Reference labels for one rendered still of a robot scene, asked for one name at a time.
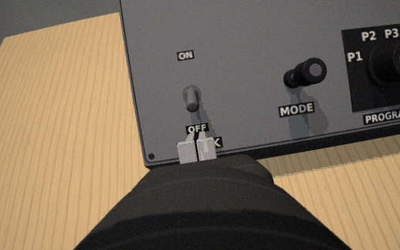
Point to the dark grey wedge-shaped console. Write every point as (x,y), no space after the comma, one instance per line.
(243,71)

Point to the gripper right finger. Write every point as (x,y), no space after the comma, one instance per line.
(206,146)

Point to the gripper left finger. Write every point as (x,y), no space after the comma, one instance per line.
(187,150)

